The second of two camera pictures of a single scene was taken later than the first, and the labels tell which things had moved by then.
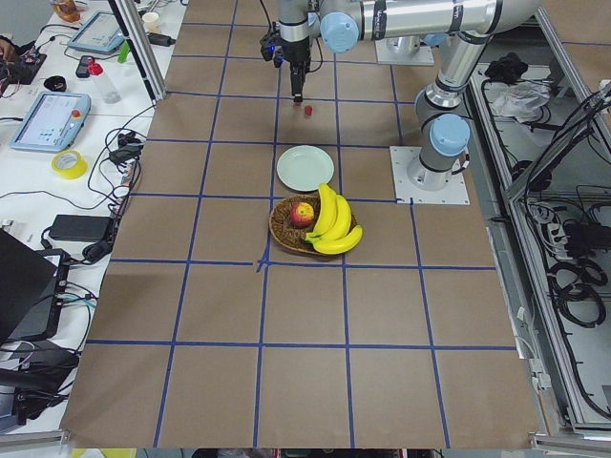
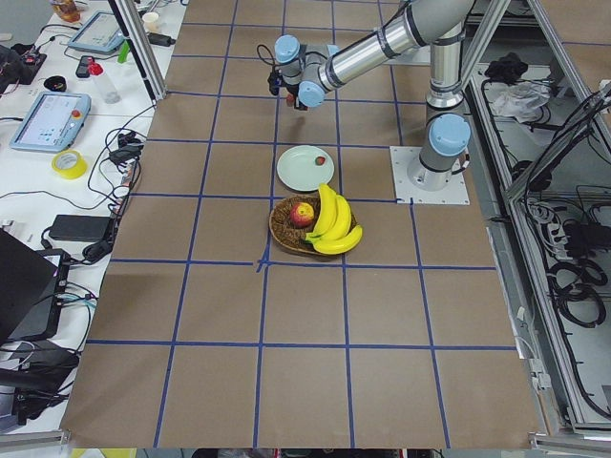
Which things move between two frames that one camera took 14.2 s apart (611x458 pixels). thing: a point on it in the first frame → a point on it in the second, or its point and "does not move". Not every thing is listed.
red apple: (302, 215) does not move
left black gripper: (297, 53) → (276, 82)
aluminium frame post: (143, 52) does not move
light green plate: (304, 168) does not move
